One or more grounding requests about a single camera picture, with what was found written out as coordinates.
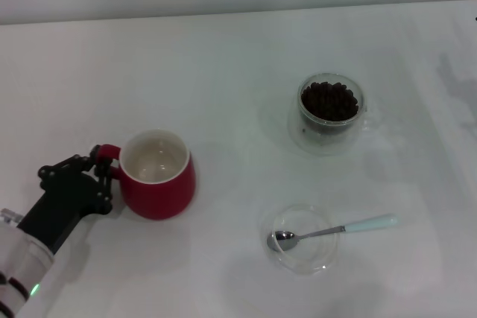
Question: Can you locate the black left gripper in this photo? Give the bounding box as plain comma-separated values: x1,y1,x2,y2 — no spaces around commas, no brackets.
16,144,115,255

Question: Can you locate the red ceramic mug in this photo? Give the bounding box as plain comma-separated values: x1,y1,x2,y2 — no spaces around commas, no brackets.
97,129,196,221

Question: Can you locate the blue-handled metal spoon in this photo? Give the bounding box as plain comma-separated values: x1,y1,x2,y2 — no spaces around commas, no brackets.
266,213,399,253

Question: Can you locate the coffee beans heap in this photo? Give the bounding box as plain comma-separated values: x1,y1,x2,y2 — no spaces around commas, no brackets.
300,80,359,124

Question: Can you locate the clear glass saucer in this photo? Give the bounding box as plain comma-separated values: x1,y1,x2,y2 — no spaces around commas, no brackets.
260,203,341,277

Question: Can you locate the double-wall glass cup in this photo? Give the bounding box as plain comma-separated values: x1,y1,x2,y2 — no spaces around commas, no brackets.
286,71,385,156

